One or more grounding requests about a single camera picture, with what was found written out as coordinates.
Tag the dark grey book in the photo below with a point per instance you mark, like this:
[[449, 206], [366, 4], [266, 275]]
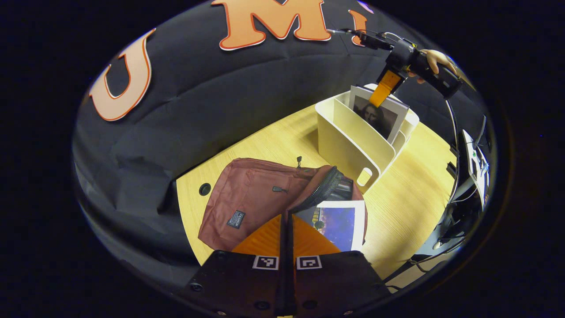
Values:
[[375, 117]]

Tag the small black clamp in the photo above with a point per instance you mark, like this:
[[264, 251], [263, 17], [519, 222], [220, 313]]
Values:
[[451, 169]]

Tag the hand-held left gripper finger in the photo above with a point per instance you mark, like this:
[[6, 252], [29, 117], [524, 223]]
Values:
[[282, 282], [291, 282]]

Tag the maroon schoolbag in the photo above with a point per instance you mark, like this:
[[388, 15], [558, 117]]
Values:
[[247, 194]]

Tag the blue book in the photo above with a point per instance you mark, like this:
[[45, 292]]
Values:
[[340, 223]]

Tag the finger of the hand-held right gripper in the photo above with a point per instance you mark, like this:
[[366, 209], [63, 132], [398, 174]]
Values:
[[384, 88]]

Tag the white electronic device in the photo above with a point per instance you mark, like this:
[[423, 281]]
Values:
[[479, 168]]

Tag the thin black pole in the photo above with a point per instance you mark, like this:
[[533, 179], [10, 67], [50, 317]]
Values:
[[454, 132]]

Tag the white bookshelf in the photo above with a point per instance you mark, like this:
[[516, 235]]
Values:
[[348, 141]]

